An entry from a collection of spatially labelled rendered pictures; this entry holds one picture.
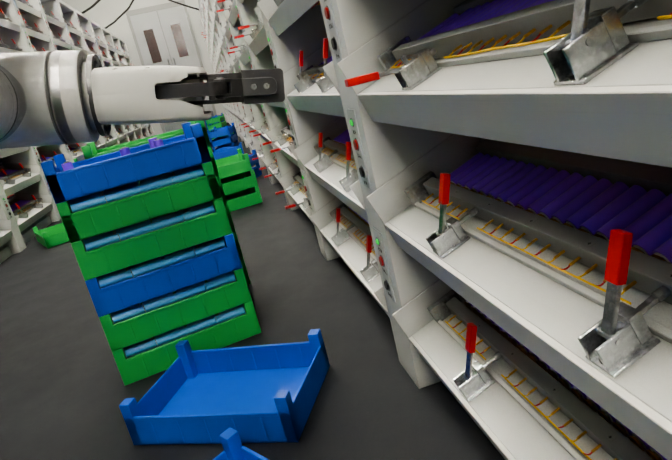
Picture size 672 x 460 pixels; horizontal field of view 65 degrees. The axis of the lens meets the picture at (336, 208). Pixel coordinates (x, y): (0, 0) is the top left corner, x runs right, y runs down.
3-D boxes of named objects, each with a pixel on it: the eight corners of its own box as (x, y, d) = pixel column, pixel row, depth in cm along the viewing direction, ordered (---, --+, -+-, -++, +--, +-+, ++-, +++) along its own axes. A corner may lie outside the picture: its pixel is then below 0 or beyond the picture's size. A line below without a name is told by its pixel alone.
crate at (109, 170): (55, 204, 98) (39, 163, 96) (66, 190, 117) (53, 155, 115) (211, 161, 108) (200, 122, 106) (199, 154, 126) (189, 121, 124)
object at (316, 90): (355, 119, 84) (307, 42, 80) (295, 109, 141) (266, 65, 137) (456, 47, 85) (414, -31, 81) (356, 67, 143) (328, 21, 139)
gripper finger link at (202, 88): (137, 100, 49) (189, 96, 53) (184, 97, 43) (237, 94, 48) (135, 87, 48) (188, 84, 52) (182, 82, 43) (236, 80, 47)
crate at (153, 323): (111, 352, 107) (98, 317, 105) (114, 317, 125) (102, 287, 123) (252, 300, 116) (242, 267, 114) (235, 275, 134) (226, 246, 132)
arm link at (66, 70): (80, 139, 54) (111, 137, 55) (57, 147, 46) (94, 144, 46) (66, 54, 52) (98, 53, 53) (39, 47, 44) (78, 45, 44)
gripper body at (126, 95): (102, 133, 55) (212, 125, 57) (80, 141, 45) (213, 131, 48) (90, 58, 53) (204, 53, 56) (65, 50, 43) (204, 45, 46)
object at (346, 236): (401, 332, 93) (360, 274, 89) (328, 242, 151) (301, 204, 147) (491, 265, 95) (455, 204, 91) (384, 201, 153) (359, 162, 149)
